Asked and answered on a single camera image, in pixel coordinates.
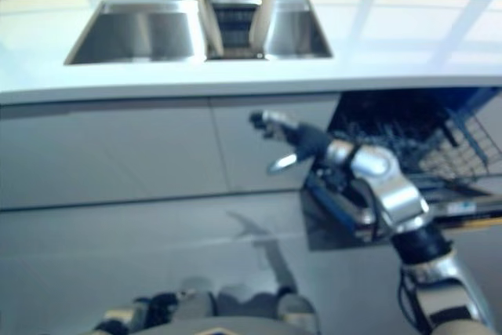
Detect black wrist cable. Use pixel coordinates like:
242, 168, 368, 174
397, 263, 433, 333

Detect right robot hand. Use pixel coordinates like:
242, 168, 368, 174
248, 110, 335, 175

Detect wire dishwasher rack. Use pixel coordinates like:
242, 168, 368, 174
327, 89, 502, 195

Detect beige plate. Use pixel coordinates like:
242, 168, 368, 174
249, 0, 278, 51

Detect grey robot torso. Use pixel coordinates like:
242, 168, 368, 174
129, 310, 315, 335

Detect stainless steel double sink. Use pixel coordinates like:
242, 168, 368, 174
63, 0, 335, 67

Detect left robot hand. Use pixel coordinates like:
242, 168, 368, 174
147, 289, 197, 315

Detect narrow grey cabinet front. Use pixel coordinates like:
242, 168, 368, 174
209, 93, 343, 195

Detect wide grey cabinet front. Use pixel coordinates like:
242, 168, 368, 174
0, 96, 233, 211

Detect left grey robot leg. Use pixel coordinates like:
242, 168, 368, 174
178, 276, 217, 315

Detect dark dishwasher door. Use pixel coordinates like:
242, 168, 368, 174
300, 177, 502, 252

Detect built-in dishwasher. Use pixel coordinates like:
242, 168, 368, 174
300, 86, 502, 252

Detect white plate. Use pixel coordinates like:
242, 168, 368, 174
195, 0, 226, 58

